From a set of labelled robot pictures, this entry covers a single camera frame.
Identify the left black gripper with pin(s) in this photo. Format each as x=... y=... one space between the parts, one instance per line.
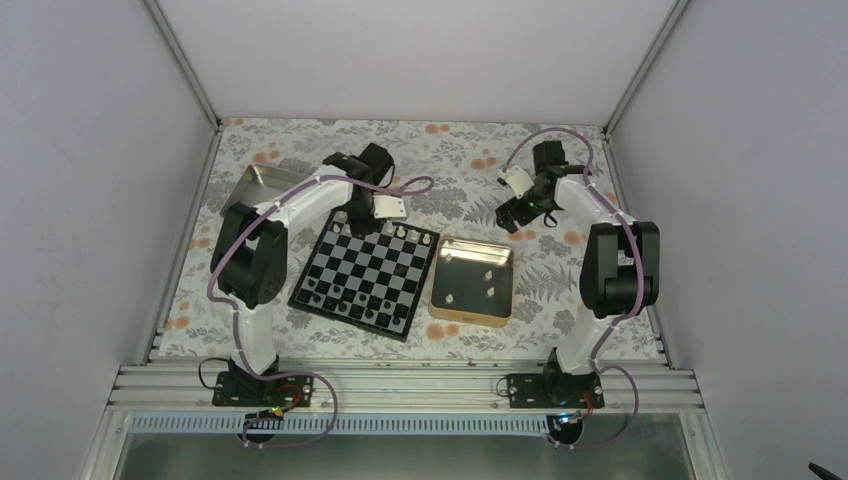
x=360 y=228

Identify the yellow metal tin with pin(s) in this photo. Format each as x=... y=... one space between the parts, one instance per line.
x=473 y=282

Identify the pink metal tin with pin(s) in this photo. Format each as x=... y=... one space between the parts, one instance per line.
x=260 y=183

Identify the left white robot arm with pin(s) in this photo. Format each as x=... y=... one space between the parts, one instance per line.
x=250 y=259

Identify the black white chess board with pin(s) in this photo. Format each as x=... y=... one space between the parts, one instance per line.
x=373 y=282

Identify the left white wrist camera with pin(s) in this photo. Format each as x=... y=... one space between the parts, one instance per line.
x=389 y=207

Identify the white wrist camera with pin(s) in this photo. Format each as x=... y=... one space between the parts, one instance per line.
x=517 y=179
x=389 y=207

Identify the floral table mat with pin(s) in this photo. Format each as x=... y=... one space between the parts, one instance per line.
x=464 y=160

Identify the aluminium mounting rail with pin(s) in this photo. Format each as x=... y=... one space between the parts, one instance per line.
x=372 y=387

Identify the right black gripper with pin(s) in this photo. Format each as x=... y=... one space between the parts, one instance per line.
x=504 y=214

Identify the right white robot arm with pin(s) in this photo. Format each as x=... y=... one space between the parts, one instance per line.
x=619 y=276

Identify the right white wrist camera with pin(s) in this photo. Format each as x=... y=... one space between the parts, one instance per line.
x=517 y=179

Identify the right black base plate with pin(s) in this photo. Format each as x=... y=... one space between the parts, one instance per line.
x=561 y=391

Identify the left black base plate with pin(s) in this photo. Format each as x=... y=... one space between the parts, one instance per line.
x=285 y=393

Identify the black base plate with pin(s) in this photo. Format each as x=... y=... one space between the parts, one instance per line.
x=561 y=391
x=285 y=393

